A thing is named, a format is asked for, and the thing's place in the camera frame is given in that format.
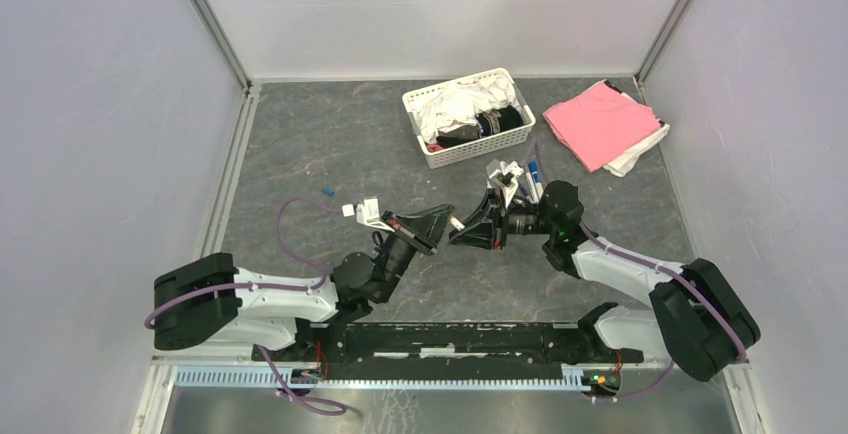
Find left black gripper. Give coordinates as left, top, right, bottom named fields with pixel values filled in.
left=374, top=207, right=457, bottom=305

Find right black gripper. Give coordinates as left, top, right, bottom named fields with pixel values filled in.
left=448, top=188, right=557, bottom=251

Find white pen blue ends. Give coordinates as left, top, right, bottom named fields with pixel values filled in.
left=527, top=161, right=544, bottom=198

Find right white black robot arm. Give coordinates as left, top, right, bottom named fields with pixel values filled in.
left=449, top=181, right=762, bottom=382

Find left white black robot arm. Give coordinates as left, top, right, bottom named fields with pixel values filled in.
left=144, top=198, right=464, bottom=362

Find black cloth in basket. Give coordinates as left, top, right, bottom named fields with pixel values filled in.
left=436, top=106, right=525, bottom=149

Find white plastic basket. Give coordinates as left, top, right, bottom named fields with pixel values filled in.
left=402, top=68, right=536, bottom=169

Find white cloth in basket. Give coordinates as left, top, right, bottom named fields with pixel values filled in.
left=410, top=76, right=517, bottom=144

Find white cloth under pink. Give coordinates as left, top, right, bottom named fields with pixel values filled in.
left=593, top=79, right=670, bottom=177

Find pink folded cloth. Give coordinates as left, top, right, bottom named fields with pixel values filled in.
left=543, top=81, right=664, bottom=173

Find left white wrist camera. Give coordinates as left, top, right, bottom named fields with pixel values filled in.
left=341, top=197, right=394, bottom=232

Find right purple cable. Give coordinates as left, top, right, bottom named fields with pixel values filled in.
left=519, top=138, right=749, bottom=402

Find purple cable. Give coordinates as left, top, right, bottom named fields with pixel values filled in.
left=519, top=138, right=749, bottom=402
left=144, top=197, right=346, bottom=417

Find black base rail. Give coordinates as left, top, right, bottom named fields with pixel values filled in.
left=269, top=322, right=644, bottom=381

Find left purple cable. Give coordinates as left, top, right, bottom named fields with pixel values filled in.
left=144, top=197, right=346, bottom=417

